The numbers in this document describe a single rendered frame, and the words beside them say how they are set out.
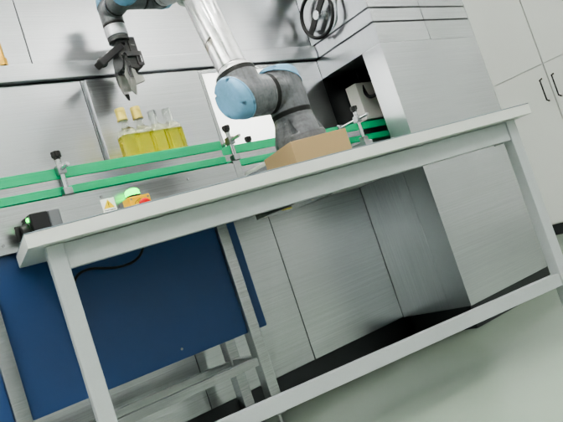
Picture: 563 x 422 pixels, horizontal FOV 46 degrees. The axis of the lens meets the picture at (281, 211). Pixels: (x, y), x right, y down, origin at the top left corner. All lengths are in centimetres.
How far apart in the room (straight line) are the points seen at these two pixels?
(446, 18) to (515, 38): 241
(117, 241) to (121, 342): 43
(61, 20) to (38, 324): 114
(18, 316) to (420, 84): 188
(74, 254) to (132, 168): 56
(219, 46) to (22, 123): 78
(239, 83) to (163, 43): 94
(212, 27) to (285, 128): 34
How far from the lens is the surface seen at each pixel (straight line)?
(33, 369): 187
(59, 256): 158
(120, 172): 205
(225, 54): 184
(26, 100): 236
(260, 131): 272
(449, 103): 305
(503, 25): 571
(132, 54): 236
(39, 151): 230
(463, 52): 329
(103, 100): 242
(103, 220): 156
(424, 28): 312
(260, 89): 180
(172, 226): 164
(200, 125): 256
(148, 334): 198
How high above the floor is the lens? 53
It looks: 4 degrees up
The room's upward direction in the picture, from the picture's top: 18 degrees counter-clockwise
